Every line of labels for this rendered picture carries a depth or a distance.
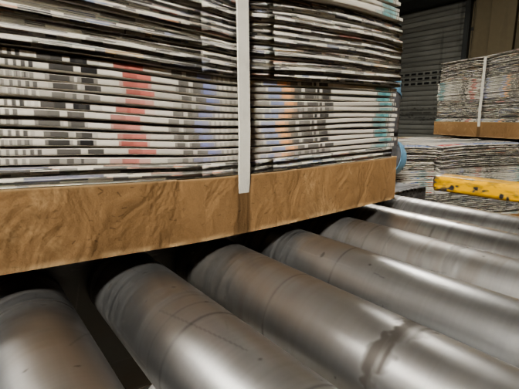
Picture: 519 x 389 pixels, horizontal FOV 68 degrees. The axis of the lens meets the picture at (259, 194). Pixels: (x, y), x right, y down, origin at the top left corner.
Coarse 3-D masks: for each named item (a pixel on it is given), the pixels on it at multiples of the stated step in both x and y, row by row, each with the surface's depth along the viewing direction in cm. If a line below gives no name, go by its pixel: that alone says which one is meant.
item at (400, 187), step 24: (408, 192) 50; (240, 240) 34; (72, 264) 26; (96, 264) 27; (168, 264) 30; (72, 288) 26; (96, 312) 27; (96, 336) 28; (120, 360) 29; (144, 384) 31
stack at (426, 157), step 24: (408, 144) 93; (432, 144) 94; (456, 144) 92; (480, 144) 92; (504, 144) 94; (408, 168) 87; (432, 168) 89; (456, 168) 92; (480, 168) 94; (504, 168) 97; (432, 192) 90
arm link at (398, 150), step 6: (396, 138) 72; (396, 144) 72; (396, 150) 73; (402, 150) 74; (396, 156) 73; (402, 156) 74; (396, 162) 73; (402, 162) 74; (396, 168) 73; (402, 168) 76
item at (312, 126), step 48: (288, 0) 28; (336, 0) 30; (384, 0) 34; (288, 48) 29; (336, 48) 31; (384, 48) 35; (288, 96) 30; (336, 96) 33; (384, 96) 37; (288, 144) 31; (336, 144) 34; (384, 144) 38
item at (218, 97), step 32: (224, 0) 25; (256, 0) 27; (224, 32) 25; (256, 32) 27; (224, 64) 26; (256, 64) 27; (224, 96) 26; (256, 96) 28; (224, 128) 27; (256, 128) 28; (224, 160) 27; (256, 160) 28
